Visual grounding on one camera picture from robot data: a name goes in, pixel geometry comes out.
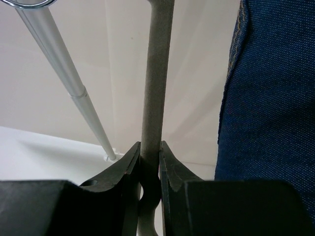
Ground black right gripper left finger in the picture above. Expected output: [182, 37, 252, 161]
[0, 142, 140, 236]

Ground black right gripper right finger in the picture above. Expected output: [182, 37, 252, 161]
[159, 142, 315, 236]

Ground silver wire hanger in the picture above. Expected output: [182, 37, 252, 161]
[0, 0, 176, 236]

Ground dark blue denim trousers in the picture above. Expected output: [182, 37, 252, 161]
[214, 0, 315, 182]

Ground white clothes rack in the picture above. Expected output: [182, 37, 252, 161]
[17, 8, 117, 162]

